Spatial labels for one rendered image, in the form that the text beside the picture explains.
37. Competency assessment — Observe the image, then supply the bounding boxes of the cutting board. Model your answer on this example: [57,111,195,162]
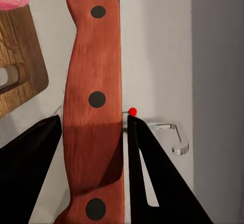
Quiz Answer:
[0,4,49,119]

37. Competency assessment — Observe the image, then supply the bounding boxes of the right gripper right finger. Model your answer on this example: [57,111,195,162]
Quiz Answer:
[127,116,213,224]

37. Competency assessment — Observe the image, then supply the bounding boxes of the parer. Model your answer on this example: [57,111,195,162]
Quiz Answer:
[53,0,125,224]

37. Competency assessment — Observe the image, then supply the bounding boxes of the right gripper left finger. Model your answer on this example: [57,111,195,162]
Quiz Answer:
[0,115,63,224]

